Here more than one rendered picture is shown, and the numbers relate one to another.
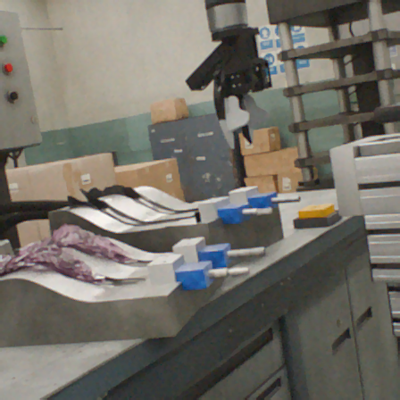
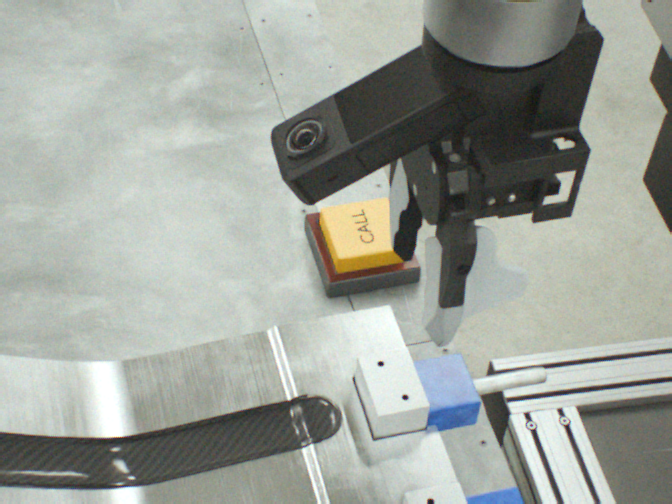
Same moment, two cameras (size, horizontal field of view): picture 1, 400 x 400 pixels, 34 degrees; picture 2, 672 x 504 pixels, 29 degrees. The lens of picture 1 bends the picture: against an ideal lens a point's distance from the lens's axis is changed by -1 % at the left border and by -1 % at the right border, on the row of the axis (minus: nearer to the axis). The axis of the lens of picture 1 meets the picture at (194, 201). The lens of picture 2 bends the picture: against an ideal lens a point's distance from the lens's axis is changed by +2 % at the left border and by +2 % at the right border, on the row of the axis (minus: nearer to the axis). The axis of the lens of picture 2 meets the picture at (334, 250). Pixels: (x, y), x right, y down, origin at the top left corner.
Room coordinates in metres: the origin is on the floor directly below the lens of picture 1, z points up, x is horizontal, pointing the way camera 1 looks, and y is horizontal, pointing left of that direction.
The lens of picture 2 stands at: (1.00, 0.34, 1.61)
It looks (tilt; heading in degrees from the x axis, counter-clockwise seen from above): 48 degrees down; 306
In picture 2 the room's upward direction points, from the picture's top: 5 degrees clockwise
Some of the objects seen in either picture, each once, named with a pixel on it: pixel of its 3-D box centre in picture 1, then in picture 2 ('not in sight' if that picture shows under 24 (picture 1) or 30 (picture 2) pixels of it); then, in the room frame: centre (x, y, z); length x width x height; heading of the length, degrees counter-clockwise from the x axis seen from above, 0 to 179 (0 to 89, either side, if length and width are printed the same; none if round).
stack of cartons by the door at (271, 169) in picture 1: (279, 161); not in sight; (8.07, -1.09, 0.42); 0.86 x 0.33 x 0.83; 55
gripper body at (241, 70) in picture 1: (238, 62); (491, 115); (1.24, -0.12, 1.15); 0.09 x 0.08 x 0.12; 55
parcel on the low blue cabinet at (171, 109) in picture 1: (169, 110); not in sight; (8.80, 0.13, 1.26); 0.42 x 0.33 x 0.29; 55
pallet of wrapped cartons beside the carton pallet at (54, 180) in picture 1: (45, 220); not in sight; (5.51, 1.26, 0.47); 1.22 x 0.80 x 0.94; 59
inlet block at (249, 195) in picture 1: (267, 201); (454, 390); (1.23, -0.13, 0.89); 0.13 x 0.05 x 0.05; 55
